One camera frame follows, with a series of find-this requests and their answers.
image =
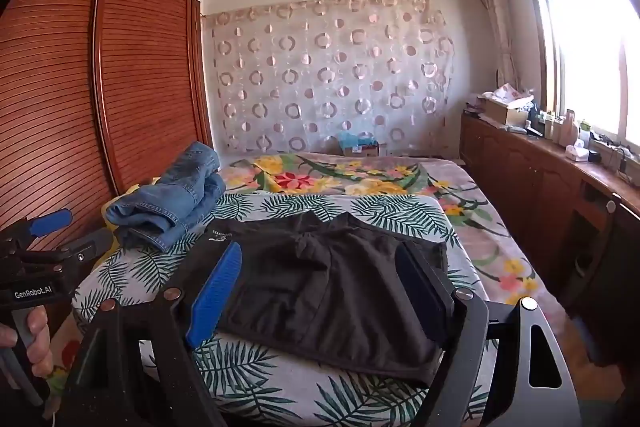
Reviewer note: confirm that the brown louvered wardrobe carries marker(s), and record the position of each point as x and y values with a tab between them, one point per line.
96	96

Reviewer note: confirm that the window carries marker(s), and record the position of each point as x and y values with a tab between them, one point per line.
591	64

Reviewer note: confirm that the floral bed sheet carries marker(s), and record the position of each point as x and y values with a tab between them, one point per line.
426	198

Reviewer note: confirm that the palm leaf print blanket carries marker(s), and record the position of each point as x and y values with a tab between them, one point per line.
318	330

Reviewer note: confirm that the blue item cardboard box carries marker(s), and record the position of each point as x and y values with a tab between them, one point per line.
363	144

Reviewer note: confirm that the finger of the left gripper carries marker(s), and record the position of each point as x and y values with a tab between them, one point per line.
87	248

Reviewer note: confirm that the black pants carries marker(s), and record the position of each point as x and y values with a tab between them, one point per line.
327	291

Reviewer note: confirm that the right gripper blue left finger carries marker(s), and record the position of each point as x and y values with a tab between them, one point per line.
208	305

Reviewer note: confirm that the circle pattern sheer curtain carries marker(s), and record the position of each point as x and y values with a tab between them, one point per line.
313	76

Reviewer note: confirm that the long wooden cabinet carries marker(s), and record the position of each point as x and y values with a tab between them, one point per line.
576	223

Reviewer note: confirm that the cardboard box on cabinet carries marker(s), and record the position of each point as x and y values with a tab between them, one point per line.
513	113

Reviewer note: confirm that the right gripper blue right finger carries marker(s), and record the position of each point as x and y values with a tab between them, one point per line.
427	293

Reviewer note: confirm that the folded blue jeans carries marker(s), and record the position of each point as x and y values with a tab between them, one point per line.
159	214

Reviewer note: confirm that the person's left hand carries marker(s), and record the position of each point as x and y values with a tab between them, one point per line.
39	350

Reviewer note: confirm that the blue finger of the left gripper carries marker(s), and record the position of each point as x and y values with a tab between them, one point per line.
52	222

